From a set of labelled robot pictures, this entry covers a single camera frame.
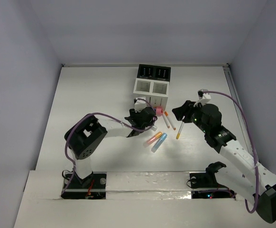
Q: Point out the right aluminium rail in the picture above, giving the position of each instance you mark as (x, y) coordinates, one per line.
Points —
(234, 95)

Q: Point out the yellow white pen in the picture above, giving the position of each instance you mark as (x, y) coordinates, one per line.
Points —
(180, 128)

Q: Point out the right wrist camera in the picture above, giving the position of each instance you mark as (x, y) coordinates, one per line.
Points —
(204, 96)

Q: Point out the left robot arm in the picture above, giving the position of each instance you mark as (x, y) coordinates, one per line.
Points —
(85, 136)

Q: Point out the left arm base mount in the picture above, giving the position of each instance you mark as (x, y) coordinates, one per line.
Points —
(91, 188)

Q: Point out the white organizer container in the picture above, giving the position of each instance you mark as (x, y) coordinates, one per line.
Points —
(155, 91)

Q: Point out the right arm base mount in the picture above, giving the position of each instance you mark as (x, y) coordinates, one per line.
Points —
(205, 186)

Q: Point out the pink capped tube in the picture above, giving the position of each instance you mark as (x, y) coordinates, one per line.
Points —
(159, 111)

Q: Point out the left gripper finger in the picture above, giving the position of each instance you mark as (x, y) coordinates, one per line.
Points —
(130, 120)
(134, 133)

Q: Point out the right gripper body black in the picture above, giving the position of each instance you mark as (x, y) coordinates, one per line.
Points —
(195, 113)

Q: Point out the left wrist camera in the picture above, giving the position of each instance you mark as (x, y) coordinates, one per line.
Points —
(139, 104)

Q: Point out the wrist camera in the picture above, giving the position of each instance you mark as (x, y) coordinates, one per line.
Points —
(139, 104)
(204, 96)

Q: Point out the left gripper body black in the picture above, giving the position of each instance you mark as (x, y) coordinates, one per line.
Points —
(150, 116)

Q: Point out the orange tipped white pen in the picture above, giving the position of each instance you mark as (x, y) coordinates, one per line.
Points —
(170, 121)

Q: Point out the foil covered front board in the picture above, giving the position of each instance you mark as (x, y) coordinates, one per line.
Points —
(148, 186)

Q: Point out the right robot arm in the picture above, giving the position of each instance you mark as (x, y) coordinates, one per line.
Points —
(247, 178)

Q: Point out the orange pink glue stick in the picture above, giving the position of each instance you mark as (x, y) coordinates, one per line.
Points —
(152, 139)

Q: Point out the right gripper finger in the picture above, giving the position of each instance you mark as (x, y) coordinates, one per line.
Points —
(188, 119)
(181, 112)

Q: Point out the black organizer container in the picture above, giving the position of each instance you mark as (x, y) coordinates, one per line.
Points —
(152, 72)

